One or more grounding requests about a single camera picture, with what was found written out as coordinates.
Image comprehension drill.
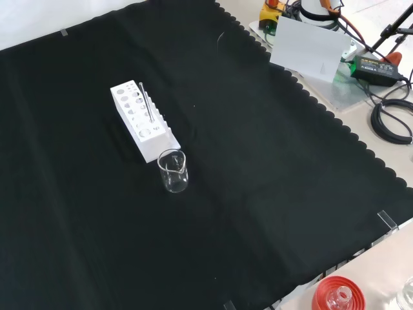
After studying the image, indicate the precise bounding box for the clear glass rod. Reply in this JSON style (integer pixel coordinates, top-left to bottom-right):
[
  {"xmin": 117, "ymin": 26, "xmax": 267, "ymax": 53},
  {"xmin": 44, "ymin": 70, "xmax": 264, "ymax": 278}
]
[{"xmin": 139, "ymin": 82, "xmax": 155, "ymax": 124}]

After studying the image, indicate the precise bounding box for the white test tube rack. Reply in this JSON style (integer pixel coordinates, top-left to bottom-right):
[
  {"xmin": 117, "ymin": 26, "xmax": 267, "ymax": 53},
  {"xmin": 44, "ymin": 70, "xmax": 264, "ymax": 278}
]
[{"xmin": 110, "ymin": 79, "xmax": 181, "ymax": 164}]

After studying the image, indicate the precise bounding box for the black scalloped cloth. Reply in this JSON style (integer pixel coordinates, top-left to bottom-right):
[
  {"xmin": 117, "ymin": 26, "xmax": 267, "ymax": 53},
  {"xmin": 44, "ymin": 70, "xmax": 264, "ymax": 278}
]
[{"xmin": 0, "ymin": 0, "xmax": 413, "ymax": 310}]

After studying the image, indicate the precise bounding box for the clear glass beaker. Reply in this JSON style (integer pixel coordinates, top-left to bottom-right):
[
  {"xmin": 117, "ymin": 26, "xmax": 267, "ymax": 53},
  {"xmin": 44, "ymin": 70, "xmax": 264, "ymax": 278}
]
[{"xmin": 157, "ymin": 148, "xmax": 189, "ymax": 194}]

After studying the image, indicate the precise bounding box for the pale board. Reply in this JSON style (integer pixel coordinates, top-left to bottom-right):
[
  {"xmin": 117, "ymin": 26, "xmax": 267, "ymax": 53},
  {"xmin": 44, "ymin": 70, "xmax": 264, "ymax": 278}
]
[{"xmin": 269, "ymin": 15, "xmax": 352, "ymax": 83}]

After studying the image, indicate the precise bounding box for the yellow stop button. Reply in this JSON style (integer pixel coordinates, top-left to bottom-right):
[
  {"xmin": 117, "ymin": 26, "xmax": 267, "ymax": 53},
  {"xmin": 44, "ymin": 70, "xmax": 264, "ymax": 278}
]
[{"xmin": 259, "ymin": 0, "xmax": 287, "ymax": 30}]

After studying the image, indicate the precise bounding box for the black power adapter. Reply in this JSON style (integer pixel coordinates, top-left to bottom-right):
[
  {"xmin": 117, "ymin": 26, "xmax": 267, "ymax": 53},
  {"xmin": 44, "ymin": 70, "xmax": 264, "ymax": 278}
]
[{"xmin": 350, "ymin": 54, "xmax": 405, "ymax": 87}]

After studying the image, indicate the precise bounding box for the clear glass flask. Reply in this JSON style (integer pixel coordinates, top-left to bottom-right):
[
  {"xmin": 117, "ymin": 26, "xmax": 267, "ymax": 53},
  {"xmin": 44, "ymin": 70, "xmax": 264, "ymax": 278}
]
[{"xmin": 327, "ymin": 285, "xmax": 354, "ymax": 310}]

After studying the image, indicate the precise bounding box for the black tripod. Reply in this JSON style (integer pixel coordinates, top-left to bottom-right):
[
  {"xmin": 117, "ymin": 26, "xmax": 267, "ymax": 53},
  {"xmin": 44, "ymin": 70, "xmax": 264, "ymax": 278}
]
[{"xmin": 370, "ymin": 2, "xmax": 413, "ymax": 56}]

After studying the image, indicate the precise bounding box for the clear glassware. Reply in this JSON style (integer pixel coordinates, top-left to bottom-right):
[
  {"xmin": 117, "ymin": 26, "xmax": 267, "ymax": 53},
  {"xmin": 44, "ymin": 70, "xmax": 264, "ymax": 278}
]
[{"xmin": 395, "ymin": 276, "xmax": 413, "ymax": 310}]

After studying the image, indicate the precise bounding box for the metal base plate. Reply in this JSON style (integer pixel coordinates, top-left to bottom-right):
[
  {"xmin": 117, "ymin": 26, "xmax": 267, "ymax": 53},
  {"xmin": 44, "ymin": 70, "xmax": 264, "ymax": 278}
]
[{"xmin": 248, "ymin": 18, "xmax": 377, "ymax": 112}]

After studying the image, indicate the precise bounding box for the coiled black cable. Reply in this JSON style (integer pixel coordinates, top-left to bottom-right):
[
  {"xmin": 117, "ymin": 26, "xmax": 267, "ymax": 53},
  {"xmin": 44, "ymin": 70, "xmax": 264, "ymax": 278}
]
[{"xmin": 370, "ymin": 98, "xmax": 413, "ymax": 145}]

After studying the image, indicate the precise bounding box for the red ribbed ring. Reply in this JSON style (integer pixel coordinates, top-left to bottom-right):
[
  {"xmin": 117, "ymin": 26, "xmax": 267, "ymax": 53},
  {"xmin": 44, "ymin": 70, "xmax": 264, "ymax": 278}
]
[{"xmin": 311, "ymin": 275, "xmax": 367, "ymax": 310}]

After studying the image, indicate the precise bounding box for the orange cable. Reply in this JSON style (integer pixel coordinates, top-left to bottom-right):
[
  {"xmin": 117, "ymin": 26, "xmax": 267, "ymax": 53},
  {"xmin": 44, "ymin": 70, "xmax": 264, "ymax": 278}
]
[{"xmin": 319, "ymin": 0, "xmax": 390, "ymax": 62}]

